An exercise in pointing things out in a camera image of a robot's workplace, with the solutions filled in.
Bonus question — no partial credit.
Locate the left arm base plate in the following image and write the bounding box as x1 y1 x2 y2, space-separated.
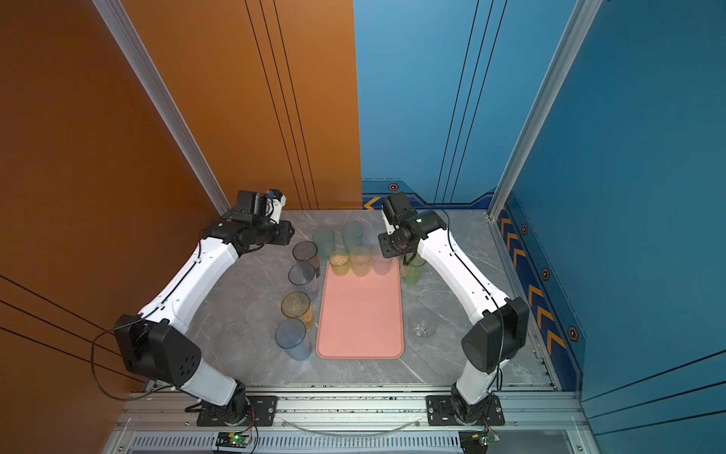
197 395 278 428

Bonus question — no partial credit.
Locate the aluminium corner post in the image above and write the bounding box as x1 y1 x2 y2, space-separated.
488 0 602 221
93 0 231 214

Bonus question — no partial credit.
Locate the tall green glass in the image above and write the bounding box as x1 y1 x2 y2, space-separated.
401 253 427 286

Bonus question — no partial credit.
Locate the small green glass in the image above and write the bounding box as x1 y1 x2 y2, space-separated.
328 249 350 276

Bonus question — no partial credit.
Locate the aluminium front rail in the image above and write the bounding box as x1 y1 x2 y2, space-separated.
103 386 599 453

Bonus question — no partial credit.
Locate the pale pink clear glass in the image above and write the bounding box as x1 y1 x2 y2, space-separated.
372 251 392 275

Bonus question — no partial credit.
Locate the right green circuit board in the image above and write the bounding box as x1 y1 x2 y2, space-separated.
459 431 501 454

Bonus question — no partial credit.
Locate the smoky grey glass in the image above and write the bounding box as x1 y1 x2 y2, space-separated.
292 240 320 276

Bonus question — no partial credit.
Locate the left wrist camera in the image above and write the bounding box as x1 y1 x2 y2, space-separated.
266 189 287 224

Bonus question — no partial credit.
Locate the left green circuit board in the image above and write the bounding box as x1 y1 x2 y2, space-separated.
215 431 254 453

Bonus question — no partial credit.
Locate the tall blue glass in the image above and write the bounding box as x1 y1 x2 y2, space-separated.
274 319 312 361

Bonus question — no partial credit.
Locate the pink plastic tray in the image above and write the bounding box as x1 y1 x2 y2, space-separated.
316 258 405 359

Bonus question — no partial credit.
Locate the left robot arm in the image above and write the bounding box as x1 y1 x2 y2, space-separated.
112 189 295 407

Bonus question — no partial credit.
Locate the yellow-green short glass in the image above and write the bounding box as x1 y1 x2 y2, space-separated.
349 246 372 277

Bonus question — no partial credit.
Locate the teal textured glass right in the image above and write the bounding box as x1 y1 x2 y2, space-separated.
341 222 363 252

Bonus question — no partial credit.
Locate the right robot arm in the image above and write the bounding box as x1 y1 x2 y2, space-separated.
378 192 529 418

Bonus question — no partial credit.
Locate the left aluminium corner post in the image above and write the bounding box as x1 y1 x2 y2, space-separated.
93 0 231 214

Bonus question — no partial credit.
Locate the green circuit board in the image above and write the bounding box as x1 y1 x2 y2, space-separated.
459 431 501 454
215 431 254 453

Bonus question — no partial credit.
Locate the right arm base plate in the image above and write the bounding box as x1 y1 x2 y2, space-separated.
425 393 506 427

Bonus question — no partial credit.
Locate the amber orange glass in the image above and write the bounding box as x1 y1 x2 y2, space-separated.
281 291 314 331

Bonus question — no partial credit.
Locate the clear short glass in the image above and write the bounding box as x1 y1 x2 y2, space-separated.
408 309 438 340

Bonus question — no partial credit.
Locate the blue short glass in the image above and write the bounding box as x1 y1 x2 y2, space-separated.
287 262 319 301

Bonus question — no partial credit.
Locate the right aluminium corner post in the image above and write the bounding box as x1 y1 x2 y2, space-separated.
488 0 602 221

